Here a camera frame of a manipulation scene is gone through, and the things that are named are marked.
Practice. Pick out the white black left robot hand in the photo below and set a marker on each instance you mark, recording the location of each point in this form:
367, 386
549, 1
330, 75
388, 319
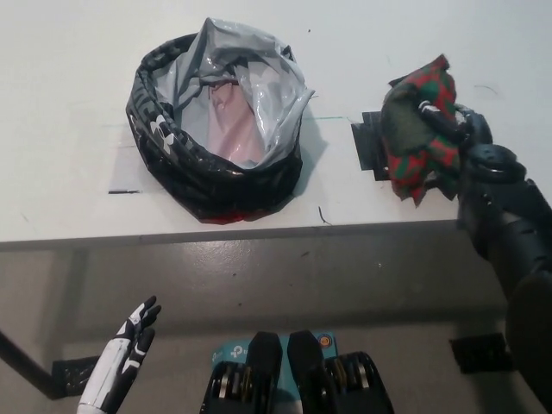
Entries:
116, 362

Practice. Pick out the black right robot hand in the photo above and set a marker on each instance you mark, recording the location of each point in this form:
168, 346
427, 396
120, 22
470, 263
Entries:
474, 129

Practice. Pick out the red green patterned cloth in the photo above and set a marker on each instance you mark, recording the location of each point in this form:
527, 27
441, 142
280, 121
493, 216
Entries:
405, 129

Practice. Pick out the black plastic shopping bag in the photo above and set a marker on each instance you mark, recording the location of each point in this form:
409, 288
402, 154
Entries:
172, 181

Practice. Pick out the black table leg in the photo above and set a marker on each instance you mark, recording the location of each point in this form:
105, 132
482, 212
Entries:
26, 366

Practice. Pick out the black tape patch on table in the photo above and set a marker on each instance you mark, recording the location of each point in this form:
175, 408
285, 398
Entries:
366, 146

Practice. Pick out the clear tape patch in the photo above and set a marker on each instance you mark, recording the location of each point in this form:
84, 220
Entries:
125, 172

